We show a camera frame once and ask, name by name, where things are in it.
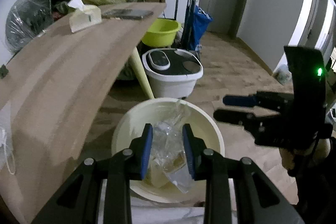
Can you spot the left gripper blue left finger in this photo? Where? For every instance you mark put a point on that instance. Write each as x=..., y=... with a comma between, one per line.
x=77, y=200

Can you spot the blue shopping trolley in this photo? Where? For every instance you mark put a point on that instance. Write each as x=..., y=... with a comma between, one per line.
x=196, y=23

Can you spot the clear plastic bag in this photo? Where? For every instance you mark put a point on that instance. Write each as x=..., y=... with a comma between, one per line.
x=168, y=162

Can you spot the operator right hand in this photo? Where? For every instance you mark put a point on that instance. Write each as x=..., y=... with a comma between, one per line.
x=294, y=160

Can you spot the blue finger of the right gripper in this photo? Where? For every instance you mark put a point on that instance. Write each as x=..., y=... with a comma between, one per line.
x=240, y=101
x=239, y=118

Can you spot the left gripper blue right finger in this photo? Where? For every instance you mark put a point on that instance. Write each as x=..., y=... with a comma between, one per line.
x=257, y=198

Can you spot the lime green basin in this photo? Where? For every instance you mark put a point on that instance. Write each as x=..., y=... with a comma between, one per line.
x=161, y=33

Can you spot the cream tissue box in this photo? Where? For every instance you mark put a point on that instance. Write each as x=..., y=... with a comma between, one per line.
x=84, y=16

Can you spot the plastic wrapped black fan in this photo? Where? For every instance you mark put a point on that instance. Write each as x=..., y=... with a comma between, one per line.
x=26, y=20

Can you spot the cream round trash bin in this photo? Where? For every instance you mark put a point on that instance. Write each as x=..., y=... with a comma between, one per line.
x=151, y=111

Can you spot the small dark green object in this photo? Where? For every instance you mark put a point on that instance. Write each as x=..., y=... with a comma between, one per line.
x=3, y=71

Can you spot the white black foot bath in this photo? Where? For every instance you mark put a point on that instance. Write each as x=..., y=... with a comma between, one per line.
x=172, y=72

